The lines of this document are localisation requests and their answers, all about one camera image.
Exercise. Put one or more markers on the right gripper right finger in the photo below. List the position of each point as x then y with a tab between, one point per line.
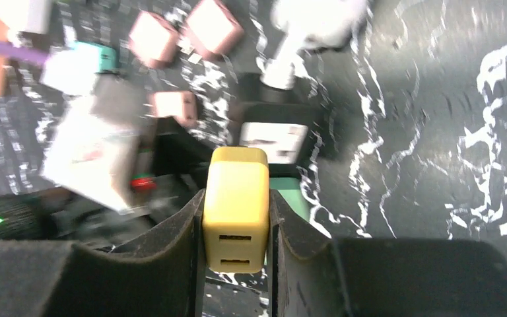
310	274

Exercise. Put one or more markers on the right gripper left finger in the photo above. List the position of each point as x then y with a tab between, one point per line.
159	273

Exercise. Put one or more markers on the yellow plug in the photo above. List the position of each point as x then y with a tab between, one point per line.
236	210

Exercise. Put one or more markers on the black power strip with USB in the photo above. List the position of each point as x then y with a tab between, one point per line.
278	122

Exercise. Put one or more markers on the pink plug adapter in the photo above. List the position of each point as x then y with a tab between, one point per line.
212	29
153	40
180	105

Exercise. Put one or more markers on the teal plug adapter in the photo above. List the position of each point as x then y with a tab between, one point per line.
75	70

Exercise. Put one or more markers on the green plug on black strip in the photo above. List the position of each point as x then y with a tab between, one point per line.
290	190

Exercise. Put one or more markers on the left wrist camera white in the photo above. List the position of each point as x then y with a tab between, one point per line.
95	143

